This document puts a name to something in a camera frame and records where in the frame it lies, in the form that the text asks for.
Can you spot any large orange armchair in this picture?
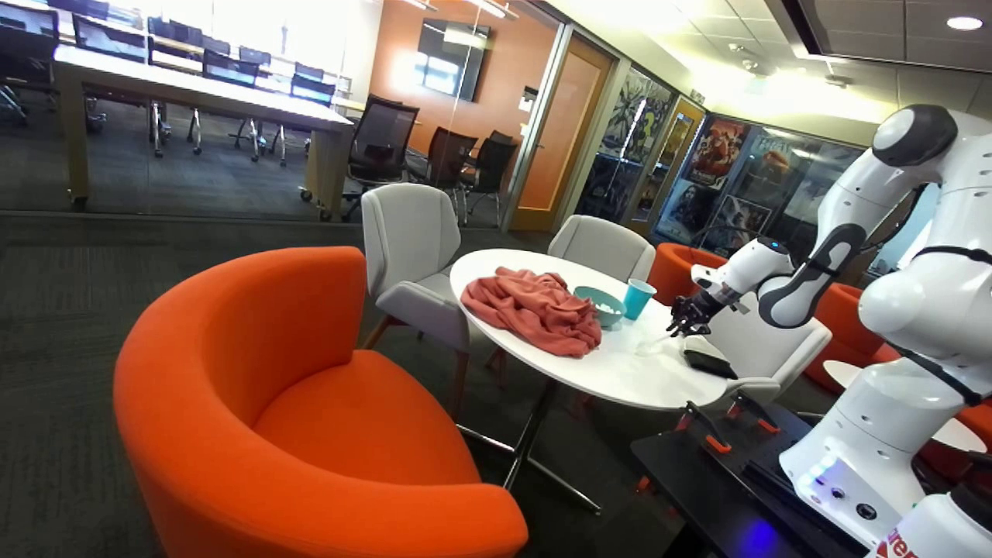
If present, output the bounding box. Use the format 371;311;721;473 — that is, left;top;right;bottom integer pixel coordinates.
112;241;535;558

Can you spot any white scraper black handle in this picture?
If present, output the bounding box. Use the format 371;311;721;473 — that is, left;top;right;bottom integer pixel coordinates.
679;345;742;381

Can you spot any small orange armchair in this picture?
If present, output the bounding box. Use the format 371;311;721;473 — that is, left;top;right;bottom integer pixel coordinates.
806;284;903;396
648;241;728;311

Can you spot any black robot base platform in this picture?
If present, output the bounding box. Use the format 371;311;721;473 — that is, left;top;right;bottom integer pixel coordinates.
631;396;894;558

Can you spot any long wooden table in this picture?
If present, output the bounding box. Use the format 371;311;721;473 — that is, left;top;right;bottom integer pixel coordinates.
53;40;359;223

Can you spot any blue plastic cup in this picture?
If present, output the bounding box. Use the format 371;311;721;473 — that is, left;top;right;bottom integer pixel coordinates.
620;275;661;322

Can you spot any orange wooden door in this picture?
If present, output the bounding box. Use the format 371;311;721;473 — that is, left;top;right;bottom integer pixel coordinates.
511;33;620;236

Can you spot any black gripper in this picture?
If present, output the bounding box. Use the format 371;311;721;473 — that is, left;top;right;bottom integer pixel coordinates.
667;287;733;342

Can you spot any dark brown office chair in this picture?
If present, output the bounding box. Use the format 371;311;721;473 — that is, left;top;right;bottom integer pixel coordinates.
466;132;524;210
424;123;480;195

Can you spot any white bottle red print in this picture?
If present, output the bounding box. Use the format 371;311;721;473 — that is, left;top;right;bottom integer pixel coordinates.
865;486;992;558

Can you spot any teal bowl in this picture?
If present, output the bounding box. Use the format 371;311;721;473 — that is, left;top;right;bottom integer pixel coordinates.
572;284;631;334

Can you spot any white upholstered chair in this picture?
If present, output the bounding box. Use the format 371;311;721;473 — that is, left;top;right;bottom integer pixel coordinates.
356;180;499;408
706;291;834;404
547;210;661;287

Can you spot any round ceiling light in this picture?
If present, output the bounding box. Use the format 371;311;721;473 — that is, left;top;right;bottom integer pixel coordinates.
942;14;989;38

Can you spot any wall mounted screen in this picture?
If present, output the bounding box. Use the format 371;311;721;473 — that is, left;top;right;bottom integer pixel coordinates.
417;18;496;107

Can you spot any red crumpled cloth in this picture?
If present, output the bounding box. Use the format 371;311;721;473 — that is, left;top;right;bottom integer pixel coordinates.
459;263;604;360

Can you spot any black mesh office chair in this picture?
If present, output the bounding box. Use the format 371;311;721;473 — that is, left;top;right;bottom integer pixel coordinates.
341;94;424;210

